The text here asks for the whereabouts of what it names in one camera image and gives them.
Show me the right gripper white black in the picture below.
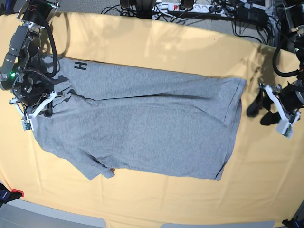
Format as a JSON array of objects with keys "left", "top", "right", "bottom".
[{"left": 9, "top": 91, "right": 65, "bottom": 119}]

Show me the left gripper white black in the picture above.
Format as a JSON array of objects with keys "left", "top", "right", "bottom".
[{"left": 246, "top": 84, "right": 300, "bottom": 126}]

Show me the grey t-shirt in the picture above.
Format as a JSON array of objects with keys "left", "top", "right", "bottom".
[{"left": 33, "top": 57, "right": 246, "bottom": 181}]

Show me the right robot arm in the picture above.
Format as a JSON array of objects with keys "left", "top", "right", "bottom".
[{"left": 0, "top": 0, "right": 64, "bottom": 131}]

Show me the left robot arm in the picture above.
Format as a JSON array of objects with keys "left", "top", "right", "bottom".
[{"left": 246, "top": 0, "right": 304, "bottom": 138}]

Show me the yellow table cloth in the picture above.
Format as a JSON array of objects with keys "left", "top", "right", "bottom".
[{"left": 0, "top": 13, "right": 304, "bottom": 228}]

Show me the red black clamp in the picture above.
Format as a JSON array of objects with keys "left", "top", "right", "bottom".
[{"left": 0, "top": 183, "right": 24, "bottom": 206}]

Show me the black power adapter box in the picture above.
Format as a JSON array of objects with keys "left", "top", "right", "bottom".
[{"left": 234, "top": 7, "right": 268, "bottom": 26}]

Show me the black clamp right corner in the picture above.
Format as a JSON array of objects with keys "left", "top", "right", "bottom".
[{"left": 282, "top": 219, "right": 304, "bottom": 228}]

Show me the white power strip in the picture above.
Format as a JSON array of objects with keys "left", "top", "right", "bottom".
[{"left": 154, "top": 1, "right": 236, "bottom": 18}]

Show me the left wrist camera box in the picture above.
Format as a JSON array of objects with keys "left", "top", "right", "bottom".
[{"left": 276, "top": 119, "right": 293, "bottom": 139}]

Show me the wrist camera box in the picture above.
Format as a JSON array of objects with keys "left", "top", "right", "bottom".
[
  {"left": 21, "top": 118, "right": 38, "bottom": 131},
  {"left": 276, "top": 119, "right": 293, "bottom": 139}
]

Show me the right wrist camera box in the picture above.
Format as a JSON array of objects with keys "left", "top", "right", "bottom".
[{"left": 21, "top": 118, "right": 38, "bottom": 131}]

